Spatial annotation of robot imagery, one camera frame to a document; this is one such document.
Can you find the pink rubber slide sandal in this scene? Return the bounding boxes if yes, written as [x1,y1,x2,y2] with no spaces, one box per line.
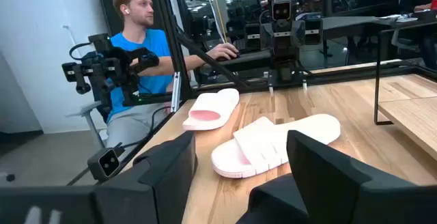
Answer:
[182,87,240,132]
[210,113,341,179]

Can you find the black leader arm with handle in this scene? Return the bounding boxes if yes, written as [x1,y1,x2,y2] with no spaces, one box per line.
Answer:
[61,33,160,108]

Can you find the white papers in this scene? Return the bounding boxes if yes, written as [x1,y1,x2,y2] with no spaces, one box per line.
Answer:
[378,13,419,24]

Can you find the black aluminium rig frame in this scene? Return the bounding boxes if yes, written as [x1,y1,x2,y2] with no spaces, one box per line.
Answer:
[150,0,437,114]

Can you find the black computer mouse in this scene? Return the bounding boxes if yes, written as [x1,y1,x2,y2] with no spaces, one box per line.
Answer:
[216,53,241,63]

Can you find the thin white cable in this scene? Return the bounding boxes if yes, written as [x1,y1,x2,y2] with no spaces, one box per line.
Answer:
[200,0,225,43]

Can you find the thin yellow cable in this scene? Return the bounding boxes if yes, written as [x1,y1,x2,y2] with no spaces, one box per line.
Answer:
[209,0,228,44]

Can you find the black stereo camera box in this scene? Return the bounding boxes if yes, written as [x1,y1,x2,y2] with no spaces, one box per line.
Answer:
[87,147,126,184]

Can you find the wooden shelf with black frame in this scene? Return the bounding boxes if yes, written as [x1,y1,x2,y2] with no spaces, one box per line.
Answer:
[373,20,437,162]

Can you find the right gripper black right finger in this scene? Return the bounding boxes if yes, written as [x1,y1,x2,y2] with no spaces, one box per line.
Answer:
[235,130,437,224]

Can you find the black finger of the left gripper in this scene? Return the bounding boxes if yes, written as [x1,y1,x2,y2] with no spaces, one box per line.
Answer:
[244,23,262,51]
[305,18,324,46]

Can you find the dark grey desk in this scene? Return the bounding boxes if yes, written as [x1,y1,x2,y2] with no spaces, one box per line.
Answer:
[199,49,274,81]

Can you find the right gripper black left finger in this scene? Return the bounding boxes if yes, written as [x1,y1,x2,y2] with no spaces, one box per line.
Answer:
[0,130,198,224]

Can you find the black office desk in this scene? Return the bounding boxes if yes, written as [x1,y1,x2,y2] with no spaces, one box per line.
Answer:
[320,10,437,66]

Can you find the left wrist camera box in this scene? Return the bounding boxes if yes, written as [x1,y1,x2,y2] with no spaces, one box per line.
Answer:
[271,0,295,23]

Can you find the grey office chair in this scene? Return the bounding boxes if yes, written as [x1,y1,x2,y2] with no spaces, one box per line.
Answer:
[391,29,421,53]

